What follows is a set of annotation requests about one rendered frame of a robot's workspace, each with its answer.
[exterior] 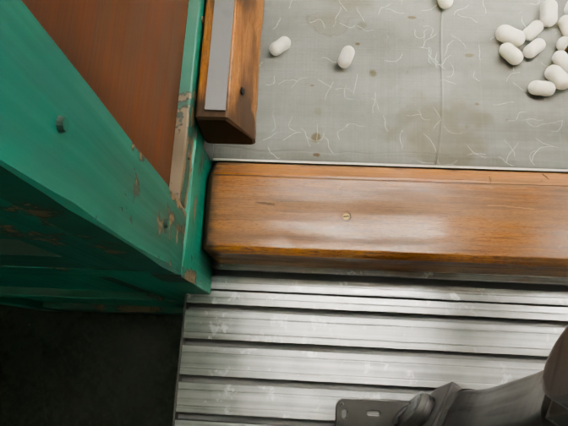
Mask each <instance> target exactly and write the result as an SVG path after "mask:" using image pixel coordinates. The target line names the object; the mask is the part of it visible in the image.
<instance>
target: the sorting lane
mask: <svg viewBox="0 0 568 426"><path fill-rule="evenodd" d="M544 1H545V0H453V4H452V5H451V6H450V7H449V8H447V9H443V8H441V7H440V6H439V4H438V1H437V0H265V3H264V14H263V24H262V32H261V37H260V56H259V83H258V101H257V112H256V138H255V143H254V144H252V145H235V144H214V148H213V158H212V161H213V162H214V164H215V163H217V162H244V163H270V164H297V165H323V166H349V167H400V168H426V169H452V170H479V171H505V172H556V173H568V89H566V90H558V89H556V88H555V92H554V94H553V95H551V96H535V95H532V94H530V93H529V91H528V86H529V84H530V83H531V82H532V81H534V80H541V81H548V80H547V79H546V78H545V75H544V72H545V70H546V68H547V67H548V66H550V65H554V64H553V62H552V56H553V54H554V53H555V52H557V51H559V50H558V49H557V47H556V42H557V40H559V38H561V37H562V36H563V35H562V33H561V31H560V27H559V26H558V23H559V20H560V18H561V17H562V16H564V15H565V14H564V8H565V5H566V3H567V1H568V0H555V1H556V2H557V3H558V19H557V21H556V23H555V24H554V25H553V26H551V27H543V30H542V31H541V32H540V33H539V34H538V35H537V36H536V37H535V38H534V39H533V40H532V41H534V40H535V39H538V38H541V39H543V40H544V41H545V43H546V46H545V48H544V49H543V50H542V51H541V52H540V53H538V54H537V55H536V56H535V57H532V58H526V57H524V56H523V60H522V62H521V63H519V64H517V65H511V64H510V63H508V62H507V61H506V60H505V59H504V58H503V57H502V56H501V55H500V53H499V49H500V46H501V45H502V44H504V43H503V42H501V41H498V40H497V39H496V37H495V31H496V30H497V29H498V27H500V26H501V25H510V26H512V27H514V28H516V29H518V30H522V31H523V30H524V29H525V28H527V27H528V26H529V25H530V24H531V23H532V22H533V21H534V20H539V17H540V6H541V4H542V3H543V2H544ZM282 36H286V37H288V38H289V39H290V41H291V45H290V47H289V48H288V49H287V50H285V51H284V52H282V53H281V54H280V55H278V56H273V55H272V54H271V53H270V50H269V48H270V44H271V43H273V42H274V41H277V40H278V39H279V38H281V37H282ZM532 41H524V43H523V44H522V45H521V46H518V47H517V49H519V50H520V51H521V52H523V49H524V47H525V46H527V45H528V44H530V43H531V42H532ZM345 46H352V47H353V49H354V51H355V54H354V57H353V59H352V62H351V64H350V66H349V67H347V68H341V67H340V66H339V65H338V62H337V60H338V57H339V56H340V54H341V50H342V48H343V47H345Z"/></svg>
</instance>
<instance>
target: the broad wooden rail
mask: <svg viewBox="0 0 568 426"><path fill-rule="evenodd" d="M202 247H203V249H204V250H205V251H206V253H207V254H208V255H209V256H210V257H211V258H212V259H213V260H214V261H215V262H216V263H217V264H235V265H276V266H297V267H318V268H339V269H360V270H401V271H423V272H444V273H467V274H488V275H510V276H552V277H568V173H556V172H505V171H479V170H452V169H426V168H400V167H349V166H323V165H297V164H270V163H244V162H217V163H215V164H214V165H213V167H212V169H211V171H210V175H209V177H208V184H207V194H206V204H205V223H204V232H203V243H202Z"/></svg>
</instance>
